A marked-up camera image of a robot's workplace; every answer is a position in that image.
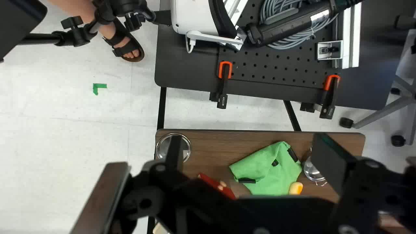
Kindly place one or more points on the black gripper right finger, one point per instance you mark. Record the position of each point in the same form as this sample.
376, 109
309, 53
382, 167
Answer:
333, 163

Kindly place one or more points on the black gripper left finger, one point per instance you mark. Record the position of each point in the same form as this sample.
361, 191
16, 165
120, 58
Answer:
176, 152

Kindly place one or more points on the red-fronted wooden drawer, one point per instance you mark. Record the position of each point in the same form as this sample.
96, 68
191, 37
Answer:
215, 184

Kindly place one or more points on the round steel lid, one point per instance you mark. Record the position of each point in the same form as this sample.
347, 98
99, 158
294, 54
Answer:
186, 150

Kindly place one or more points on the steel bowl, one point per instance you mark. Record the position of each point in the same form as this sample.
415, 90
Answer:
312, 174

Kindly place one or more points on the small yellow block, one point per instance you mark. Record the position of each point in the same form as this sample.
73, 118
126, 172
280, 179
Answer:
295, 189

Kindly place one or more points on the green cloth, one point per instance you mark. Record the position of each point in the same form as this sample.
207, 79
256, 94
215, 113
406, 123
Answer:
264, 171

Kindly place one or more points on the grey office chair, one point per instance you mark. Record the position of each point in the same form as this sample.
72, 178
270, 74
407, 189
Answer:
385, 111

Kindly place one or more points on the orange and black clamp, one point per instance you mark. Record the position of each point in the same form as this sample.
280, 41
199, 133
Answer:
224, 72
330, 87

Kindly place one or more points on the green tape mark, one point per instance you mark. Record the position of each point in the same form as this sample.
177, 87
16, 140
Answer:
99, 89

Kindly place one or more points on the black perforated mounting table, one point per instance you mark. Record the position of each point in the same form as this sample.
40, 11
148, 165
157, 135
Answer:
268, 70

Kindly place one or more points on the person foot in black sandal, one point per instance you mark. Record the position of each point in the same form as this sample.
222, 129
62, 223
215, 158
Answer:
118, 41

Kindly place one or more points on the white electronic box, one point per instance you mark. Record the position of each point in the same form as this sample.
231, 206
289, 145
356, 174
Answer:
195, 18

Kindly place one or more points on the black bar-shaped device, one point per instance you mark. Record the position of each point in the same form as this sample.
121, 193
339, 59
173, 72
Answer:
290, 25

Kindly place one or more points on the black box-shaped device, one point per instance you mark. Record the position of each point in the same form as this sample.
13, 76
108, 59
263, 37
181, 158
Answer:
17, 22

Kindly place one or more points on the silver corner bracket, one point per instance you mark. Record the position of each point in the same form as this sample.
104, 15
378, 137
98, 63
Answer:
329, 50

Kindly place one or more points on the aluminium extrusion rail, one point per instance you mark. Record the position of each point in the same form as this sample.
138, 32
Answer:
351, 35

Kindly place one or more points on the black camera tripod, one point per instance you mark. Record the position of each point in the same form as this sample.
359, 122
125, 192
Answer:
78, 35

